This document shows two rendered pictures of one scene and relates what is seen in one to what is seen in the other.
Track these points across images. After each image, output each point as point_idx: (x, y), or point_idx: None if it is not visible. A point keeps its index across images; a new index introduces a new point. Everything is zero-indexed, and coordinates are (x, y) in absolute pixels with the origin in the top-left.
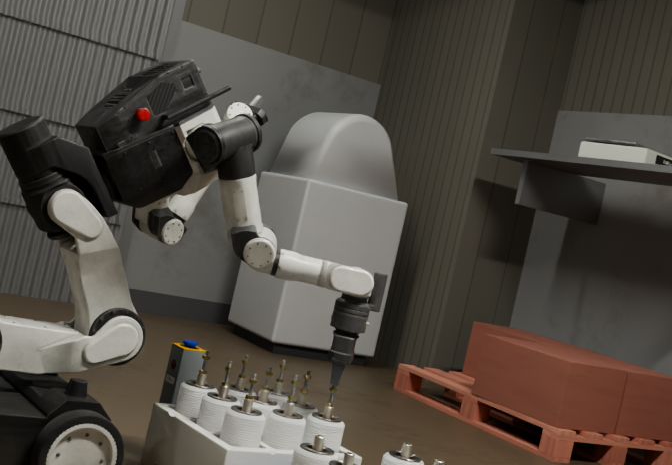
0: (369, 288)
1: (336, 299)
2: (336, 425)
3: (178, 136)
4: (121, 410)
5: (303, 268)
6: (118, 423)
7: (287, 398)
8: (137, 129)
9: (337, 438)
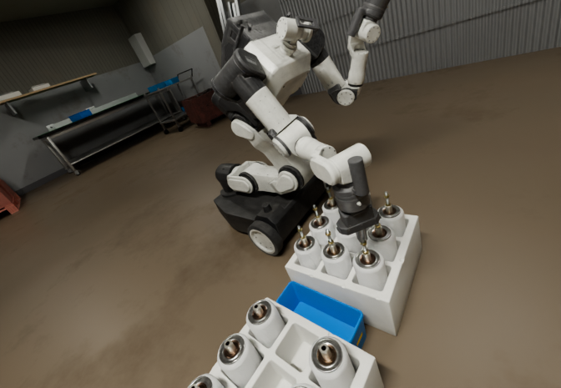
0: (331, 180)
1: None
2: (362, 271)
3: None
4: (411, 169)
5: (305, 155)
6: (391, 183)
7: (387, 219)
8: None
9: (367, 279)
